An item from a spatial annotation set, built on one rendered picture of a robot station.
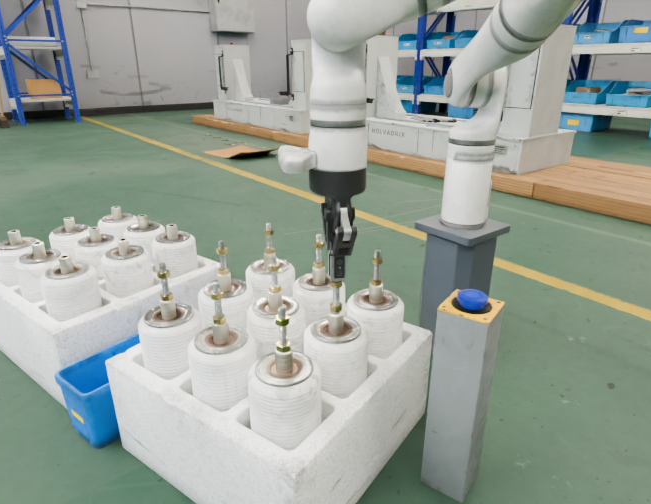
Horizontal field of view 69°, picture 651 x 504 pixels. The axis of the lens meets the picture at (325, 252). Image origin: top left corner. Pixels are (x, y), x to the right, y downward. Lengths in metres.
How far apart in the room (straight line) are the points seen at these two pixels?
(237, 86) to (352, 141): 4.65
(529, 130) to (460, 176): 1.73
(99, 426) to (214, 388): 0.29
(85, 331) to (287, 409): 0.50
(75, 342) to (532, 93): 2.32
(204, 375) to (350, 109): 0.40
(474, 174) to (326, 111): 0.48
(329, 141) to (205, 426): 0.40
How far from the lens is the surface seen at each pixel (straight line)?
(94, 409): 0.91
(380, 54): 3.54
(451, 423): 0.74
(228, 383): 0.69
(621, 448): 1.02
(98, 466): 0.93
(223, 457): 0.69
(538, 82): 2.69
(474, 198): 1.00
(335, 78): 0.58
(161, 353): 0.77
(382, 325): 0.77
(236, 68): 5.23
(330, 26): 0.56
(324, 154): 0.58
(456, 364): 0.68
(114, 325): 1.01
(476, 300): 0.65
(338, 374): 0.69
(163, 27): 7.34
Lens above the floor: 0.62
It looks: 22 degrees down
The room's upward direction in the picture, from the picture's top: straight up
